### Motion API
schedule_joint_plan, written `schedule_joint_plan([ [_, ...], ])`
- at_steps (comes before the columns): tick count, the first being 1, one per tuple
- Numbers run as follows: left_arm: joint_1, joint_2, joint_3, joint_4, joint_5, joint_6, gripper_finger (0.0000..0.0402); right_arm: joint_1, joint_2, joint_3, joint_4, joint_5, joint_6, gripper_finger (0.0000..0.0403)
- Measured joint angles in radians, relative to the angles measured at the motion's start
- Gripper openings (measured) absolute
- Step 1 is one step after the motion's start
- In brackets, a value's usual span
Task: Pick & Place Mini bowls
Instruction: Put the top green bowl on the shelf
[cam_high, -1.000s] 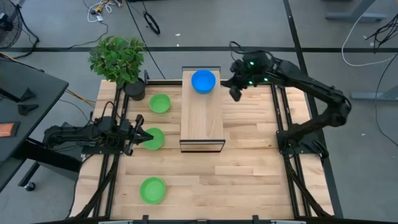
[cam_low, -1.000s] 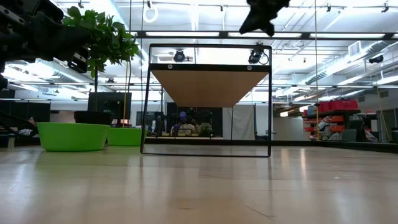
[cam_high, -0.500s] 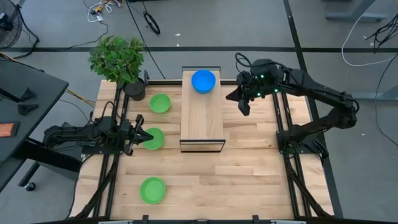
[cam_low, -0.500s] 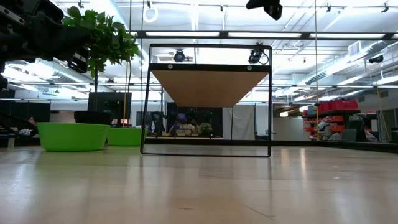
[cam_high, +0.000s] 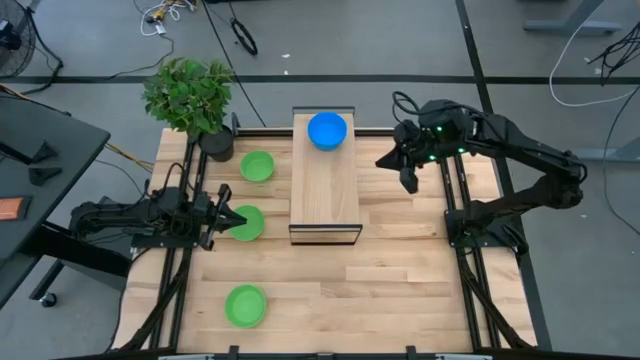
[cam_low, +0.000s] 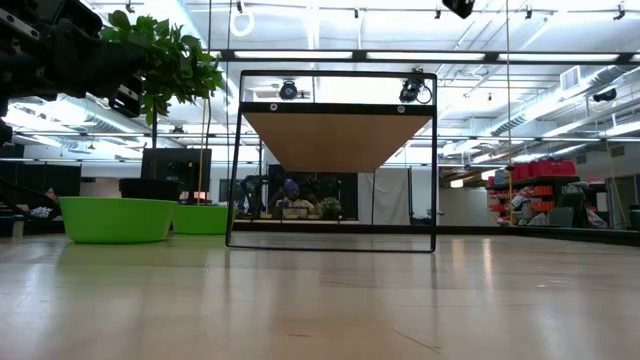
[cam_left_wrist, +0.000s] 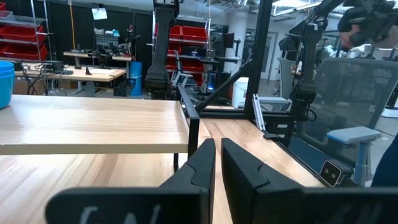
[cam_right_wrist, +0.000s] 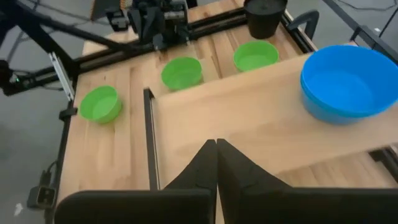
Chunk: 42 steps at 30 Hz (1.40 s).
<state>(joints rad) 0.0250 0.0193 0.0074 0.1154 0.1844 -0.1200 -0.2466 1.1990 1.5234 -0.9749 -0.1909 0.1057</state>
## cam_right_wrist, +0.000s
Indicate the blue plastic mini bowl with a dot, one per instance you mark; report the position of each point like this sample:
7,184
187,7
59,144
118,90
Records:
345,90

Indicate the black floor mat orange edge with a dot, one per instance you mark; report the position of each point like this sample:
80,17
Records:
104,7

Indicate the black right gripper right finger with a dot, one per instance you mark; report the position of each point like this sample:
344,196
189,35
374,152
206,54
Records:
264,205

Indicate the silver metal bracket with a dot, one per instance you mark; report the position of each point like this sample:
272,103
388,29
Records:
62,76

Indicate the black aluminium table frame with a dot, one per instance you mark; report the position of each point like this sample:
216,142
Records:
102,59

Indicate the green plant in black pot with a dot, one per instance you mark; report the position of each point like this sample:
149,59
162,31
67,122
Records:
264,18

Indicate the black clamp mount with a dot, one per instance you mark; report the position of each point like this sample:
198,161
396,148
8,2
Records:
6,74

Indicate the black table-level camera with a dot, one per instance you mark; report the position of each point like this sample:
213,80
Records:
42,197

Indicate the green plastic mini bowl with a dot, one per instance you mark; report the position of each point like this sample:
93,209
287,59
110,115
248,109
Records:
101,105
182,74
255,56

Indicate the black corner bracket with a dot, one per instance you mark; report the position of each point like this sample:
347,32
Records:
68,113

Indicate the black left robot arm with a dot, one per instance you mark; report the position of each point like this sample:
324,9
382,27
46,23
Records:
161,21

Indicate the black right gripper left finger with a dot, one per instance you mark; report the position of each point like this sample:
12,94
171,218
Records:
174,205

